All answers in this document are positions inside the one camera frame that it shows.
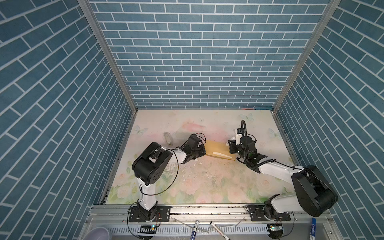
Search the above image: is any brown kraft envelope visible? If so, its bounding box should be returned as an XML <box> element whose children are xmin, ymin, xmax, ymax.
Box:
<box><xmin>205</xmin><ymin>140</ymin><xmax>237</xmax><ymax>161</ymax></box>

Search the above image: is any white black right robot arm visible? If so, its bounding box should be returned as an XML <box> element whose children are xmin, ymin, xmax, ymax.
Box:
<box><xmin>228</xmin><ymin>135</ymin><xmax>339</xmax><ymax>221</ymax></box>

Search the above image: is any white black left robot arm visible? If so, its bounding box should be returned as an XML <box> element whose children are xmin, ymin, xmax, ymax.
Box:
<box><xmin>132</xmin><ymin>133</ymin><xmax>207</xmax><ymax>212</ymax></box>

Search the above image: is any grey stapler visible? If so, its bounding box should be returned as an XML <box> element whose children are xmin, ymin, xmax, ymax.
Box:
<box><xmin>164</xmin><ymin>132</ymin><xmax>173</xmax><ymax>146</ymax></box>

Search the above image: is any black marker pen middle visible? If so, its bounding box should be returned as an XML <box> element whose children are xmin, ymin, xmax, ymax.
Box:
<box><xmin>210</xmin><ymin>222</ymin><xmax>231</xmax><ymax>240</ymax></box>

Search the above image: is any blue marker pen left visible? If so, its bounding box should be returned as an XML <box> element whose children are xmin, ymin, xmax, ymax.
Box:
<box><xmin>190</xmin><ymin>221</ymin><xmax>200</xmax><ymax>240</ymax></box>

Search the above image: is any blue marker pen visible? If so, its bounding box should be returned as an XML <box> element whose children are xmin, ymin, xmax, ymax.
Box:
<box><xmin>309</xmin><ymin>218</ymin><xmax>317</xmax><ymax>240</ymax></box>
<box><xmin>190</xmin><ymin>221</ymin><xmax>200</xmax><ymax>240</ymax></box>

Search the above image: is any right circuit board green led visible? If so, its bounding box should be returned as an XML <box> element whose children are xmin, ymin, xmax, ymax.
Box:
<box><xmin>267</xmin><ymin>224</ymin><xmax>284</xmax><ymax>240</ymax></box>

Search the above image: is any circuit board green led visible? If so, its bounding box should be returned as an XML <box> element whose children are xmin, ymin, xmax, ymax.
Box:
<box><xmin>137</xmin><ymin>226</ymin><xmax>157</xmax><ymax>240</ymax></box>
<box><xmin>267</xmin><ymin>224</ymin><xmax>284</xmax><ymax>240</ymax></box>

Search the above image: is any left circuit board green led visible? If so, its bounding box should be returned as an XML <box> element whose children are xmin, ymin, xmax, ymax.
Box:
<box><xmin>137</xmin><ymin>226</ymin><xmax>157</xmax><ymax>240</ymax></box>

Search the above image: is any blue marker pen right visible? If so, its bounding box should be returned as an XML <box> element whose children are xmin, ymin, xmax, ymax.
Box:
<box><xmin>309</xmin><ymin>218</ymin><xmax>317</xmax><ymax>240</ymax></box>

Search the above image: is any white cup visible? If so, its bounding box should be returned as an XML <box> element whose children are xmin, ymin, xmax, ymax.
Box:
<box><xmin>83</xmin><ymin>227</ymin><xmax>112</xmax><ymax>240</ymax></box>

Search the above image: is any black corrugated cable hose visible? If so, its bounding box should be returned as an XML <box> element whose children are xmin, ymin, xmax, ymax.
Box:
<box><xmin>239</xmin><ymin>119</ymin><xmax>262</xmax><ymax>173</ymax></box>

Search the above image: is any metal corner post right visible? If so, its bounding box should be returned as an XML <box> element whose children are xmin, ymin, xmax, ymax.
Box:
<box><xmin>272</xmin><ymin>0</ymin><xmax>341</xmax><ymax>115</ymax></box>

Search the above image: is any metal corner post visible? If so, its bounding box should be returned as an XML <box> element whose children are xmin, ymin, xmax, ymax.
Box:
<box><xmin>78</xmin><ymin>0</ymin><xmax>137</xmax><ymax>114</ymax></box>
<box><xmin>272</xmin><ymin>0</ymin><xmax>341</xmax><ymax>115</ymax></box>

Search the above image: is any metal corner post left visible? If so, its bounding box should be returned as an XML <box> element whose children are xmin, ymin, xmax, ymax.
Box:
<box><xmin>78</xmin><ymin>0</ymin><xmax>137</xmax><ymax>114</ymax></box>

